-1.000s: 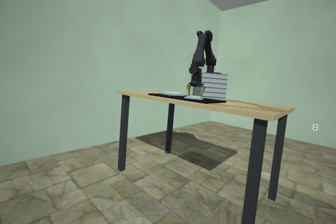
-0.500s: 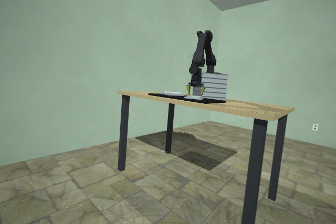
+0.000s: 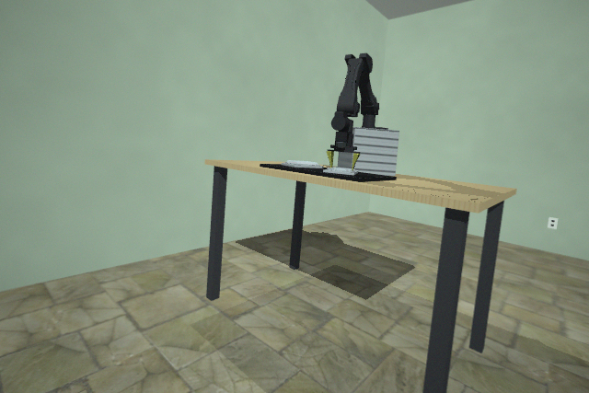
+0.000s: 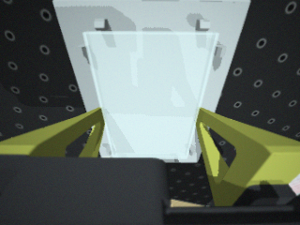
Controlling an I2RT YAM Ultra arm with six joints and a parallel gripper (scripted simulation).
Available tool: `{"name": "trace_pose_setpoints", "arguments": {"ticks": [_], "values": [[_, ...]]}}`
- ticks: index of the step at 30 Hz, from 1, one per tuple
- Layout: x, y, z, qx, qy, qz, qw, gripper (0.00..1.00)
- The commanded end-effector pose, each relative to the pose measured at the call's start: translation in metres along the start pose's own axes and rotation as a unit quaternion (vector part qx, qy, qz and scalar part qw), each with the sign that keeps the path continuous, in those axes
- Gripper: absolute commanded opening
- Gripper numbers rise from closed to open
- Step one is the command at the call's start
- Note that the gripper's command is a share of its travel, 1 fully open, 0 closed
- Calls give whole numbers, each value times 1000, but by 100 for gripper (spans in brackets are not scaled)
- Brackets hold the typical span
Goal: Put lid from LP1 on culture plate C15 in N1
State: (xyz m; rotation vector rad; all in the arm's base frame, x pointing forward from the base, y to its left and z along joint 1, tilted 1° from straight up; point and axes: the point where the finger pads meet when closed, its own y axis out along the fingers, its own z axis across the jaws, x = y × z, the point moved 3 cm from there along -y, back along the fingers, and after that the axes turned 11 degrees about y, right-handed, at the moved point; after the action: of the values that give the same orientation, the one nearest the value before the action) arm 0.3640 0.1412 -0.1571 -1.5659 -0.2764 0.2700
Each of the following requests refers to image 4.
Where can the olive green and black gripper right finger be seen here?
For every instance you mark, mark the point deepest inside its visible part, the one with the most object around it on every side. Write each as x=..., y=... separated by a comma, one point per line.
x=262, y=157

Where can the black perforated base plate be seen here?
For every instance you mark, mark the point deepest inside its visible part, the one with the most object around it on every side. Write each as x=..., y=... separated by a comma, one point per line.
x=38, y=87

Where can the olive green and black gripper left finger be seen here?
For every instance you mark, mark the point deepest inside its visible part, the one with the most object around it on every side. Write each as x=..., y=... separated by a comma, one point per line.
x=52, y=141

